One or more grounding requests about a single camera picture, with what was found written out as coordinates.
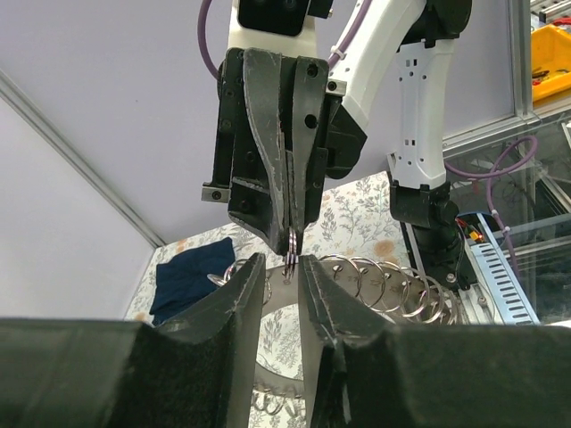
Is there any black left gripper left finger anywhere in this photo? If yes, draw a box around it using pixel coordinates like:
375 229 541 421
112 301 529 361
1 253 266 427

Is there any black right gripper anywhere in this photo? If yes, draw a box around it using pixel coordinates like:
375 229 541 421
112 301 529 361
202 47 367 256

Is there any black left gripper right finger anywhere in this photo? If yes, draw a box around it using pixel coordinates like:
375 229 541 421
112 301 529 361
298 256 570 427

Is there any large metal keyring disc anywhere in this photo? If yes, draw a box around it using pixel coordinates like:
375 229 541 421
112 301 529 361
232 255 459 414

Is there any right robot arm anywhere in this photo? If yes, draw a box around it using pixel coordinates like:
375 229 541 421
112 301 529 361
202 1 472 290

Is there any dark blue folded cloth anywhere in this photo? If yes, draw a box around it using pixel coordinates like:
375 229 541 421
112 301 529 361
149 237 236 326

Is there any yellow plastic bin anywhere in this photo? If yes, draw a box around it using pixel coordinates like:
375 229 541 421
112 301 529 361
531 25 570 103

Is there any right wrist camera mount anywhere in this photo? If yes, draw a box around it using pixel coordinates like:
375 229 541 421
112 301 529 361
227 0 317 58

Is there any white slotted cable duct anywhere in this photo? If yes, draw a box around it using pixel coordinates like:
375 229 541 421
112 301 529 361
459 213 540 326

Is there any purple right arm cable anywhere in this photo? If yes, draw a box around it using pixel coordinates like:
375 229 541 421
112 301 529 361
443 136 541 277

